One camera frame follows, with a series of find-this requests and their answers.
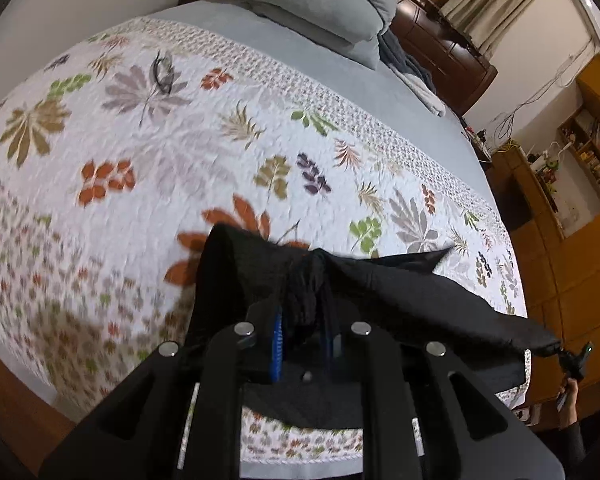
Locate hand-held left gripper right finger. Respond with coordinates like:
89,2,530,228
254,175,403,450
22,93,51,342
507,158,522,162
327,304,567,480

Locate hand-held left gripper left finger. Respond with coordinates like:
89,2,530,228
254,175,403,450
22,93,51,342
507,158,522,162
39,302,286,480

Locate black pants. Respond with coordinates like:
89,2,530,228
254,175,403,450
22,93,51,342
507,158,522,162
187,224,562,428

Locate floral quilted bedspread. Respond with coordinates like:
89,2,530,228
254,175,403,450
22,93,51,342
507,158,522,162
0,16,532,467

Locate wooden bookshelf with books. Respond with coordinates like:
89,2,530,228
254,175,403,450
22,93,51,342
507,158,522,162
559,105,600,207

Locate grey and white folded blankets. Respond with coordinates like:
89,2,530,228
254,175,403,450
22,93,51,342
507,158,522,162
379,29,447,117

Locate bed with grey sheet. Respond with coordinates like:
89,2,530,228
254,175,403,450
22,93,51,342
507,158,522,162
0,0,498,480

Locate black eyeglasses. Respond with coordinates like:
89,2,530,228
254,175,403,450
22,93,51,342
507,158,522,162
150,51,176,96

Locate dark wooden headboard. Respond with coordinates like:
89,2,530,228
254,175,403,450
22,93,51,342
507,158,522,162
365,0,499,117

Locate flat grey pillow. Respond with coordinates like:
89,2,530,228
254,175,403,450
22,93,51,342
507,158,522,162
247,0,382,72

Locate beige curtain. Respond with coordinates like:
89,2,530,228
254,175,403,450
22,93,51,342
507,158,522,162
439,0,567,59

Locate wooden wall cabinet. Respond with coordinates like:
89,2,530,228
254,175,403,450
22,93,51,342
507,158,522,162
489,54,600,413

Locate tangle of wall cables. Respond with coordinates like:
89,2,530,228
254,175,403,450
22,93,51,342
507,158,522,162
460,39,597,162

